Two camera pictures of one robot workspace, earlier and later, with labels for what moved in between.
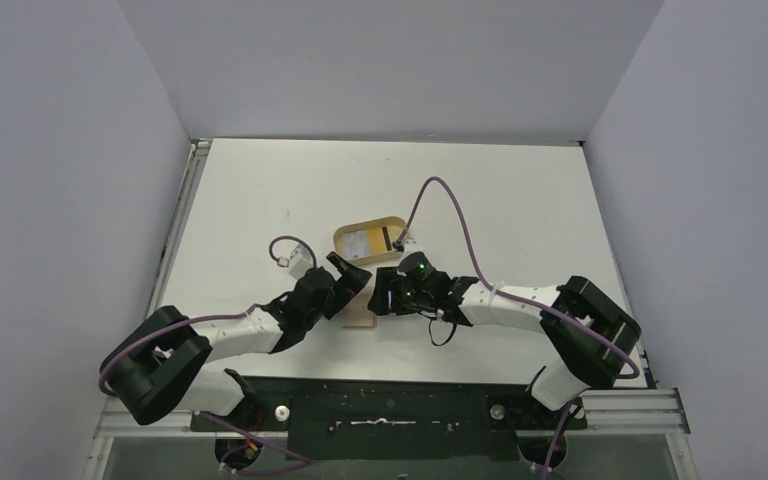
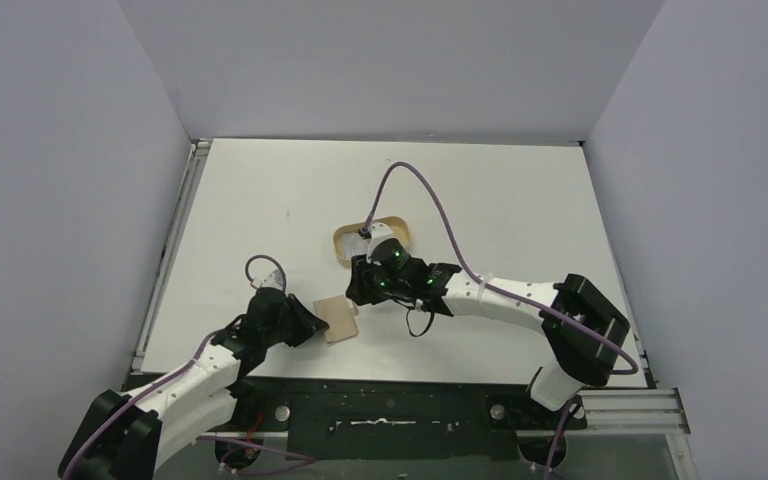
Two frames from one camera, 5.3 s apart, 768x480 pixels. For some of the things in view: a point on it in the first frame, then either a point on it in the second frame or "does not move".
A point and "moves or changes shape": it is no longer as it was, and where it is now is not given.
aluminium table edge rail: x=197 y=154 does not move
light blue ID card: x=356 y=245 does not move
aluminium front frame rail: x=655 y=411 does not move
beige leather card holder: x=356 y=315 moves or changes shape
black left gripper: x=345 y=288 -> x=301 y=321
